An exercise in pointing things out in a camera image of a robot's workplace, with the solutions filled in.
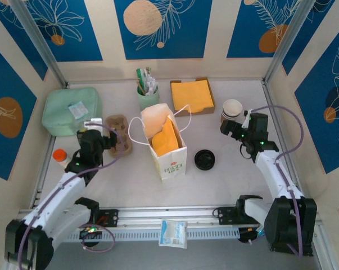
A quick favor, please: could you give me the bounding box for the brown pulp cup carrier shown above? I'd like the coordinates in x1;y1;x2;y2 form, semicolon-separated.
105;114;133;158

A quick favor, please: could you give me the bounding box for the brown white paper cup stack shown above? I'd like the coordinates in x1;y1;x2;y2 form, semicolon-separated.
220;98;243;123

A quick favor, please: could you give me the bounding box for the yellow paper napkin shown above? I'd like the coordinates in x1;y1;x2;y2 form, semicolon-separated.
151;116;180;157

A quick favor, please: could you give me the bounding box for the white paper takeout bag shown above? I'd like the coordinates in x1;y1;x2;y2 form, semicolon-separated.
128;102;193;183

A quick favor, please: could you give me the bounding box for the brown cardboard napkin tray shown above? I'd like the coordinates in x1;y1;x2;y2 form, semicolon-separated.
170;77;216;118

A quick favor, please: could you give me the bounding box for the orange capped small bottle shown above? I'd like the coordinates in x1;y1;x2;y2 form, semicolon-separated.
52;148;73;169

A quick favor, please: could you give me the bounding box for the black cup lid stack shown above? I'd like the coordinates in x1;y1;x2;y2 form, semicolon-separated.
193;148;216;170

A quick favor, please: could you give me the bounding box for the green plastic container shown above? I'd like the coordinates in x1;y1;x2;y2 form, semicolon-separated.
42;87;103;138

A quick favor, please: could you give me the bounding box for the mint green holder cup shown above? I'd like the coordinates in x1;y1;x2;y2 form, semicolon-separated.
137;84;161;112

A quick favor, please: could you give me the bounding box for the yellow napkin stack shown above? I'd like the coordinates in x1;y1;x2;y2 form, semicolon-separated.
170;79;215;112

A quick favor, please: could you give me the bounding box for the green white sachet stick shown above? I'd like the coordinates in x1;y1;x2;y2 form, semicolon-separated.
136;67;147;88

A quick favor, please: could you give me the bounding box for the white blue plastic packet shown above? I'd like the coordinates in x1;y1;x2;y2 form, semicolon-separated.
158;219;188;250

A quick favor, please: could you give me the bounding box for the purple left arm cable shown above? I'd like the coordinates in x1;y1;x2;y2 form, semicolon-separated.
17;125;125;267

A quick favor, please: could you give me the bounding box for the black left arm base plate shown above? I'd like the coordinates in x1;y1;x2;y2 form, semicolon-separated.
67;208;119;228

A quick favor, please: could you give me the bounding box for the aluminium front rail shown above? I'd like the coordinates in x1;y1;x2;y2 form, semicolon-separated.
13;202;324;233

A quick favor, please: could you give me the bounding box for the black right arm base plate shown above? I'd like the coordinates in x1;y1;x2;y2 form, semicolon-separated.
216;206;269;226

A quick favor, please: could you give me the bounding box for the aluminium frame post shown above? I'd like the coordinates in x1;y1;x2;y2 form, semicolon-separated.
9;0;69;88
262;0;318;87

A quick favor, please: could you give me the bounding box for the grey slotted cable duct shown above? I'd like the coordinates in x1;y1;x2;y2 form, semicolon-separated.
52;227;241;243

